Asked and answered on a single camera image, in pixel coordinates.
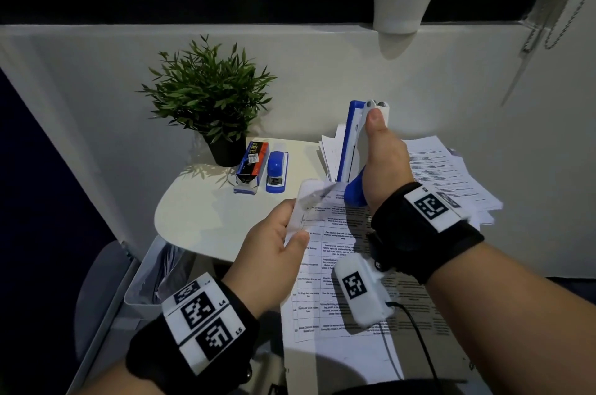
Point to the person's left hand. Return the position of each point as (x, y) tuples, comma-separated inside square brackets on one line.
[(265, 264)]

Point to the white paper bin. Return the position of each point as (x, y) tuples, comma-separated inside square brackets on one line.
[(139, 306)]

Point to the green potted plant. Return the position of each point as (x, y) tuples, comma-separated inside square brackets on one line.
[(209, 87)]

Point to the person's right forearm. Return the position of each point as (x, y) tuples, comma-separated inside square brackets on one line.
[(512, 325)]

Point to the person's right hand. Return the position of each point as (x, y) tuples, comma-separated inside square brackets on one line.
[(386, 166)]

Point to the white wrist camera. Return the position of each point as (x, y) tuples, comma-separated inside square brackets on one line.
[(277, 390), (368, 311)]

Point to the blue staples box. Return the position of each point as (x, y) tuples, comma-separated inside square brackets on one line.
[(251, 164)]

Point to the blue white stapler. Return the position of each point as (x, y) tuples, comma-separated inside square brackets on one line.
[(354, 194), (276, 166)]

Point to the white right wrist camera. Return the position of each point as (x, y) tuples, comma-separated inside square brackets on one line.
[(368, 311)]

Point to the grey round stool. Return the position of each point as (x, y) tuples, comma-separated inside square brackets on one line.
[(98, 292)]

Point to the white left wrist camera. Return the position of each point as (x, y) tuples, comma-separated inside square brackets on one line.
[(277, 390)]

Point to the stack of printed papers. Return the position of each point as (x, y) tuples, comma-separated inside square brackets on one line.
[(442, 171)]

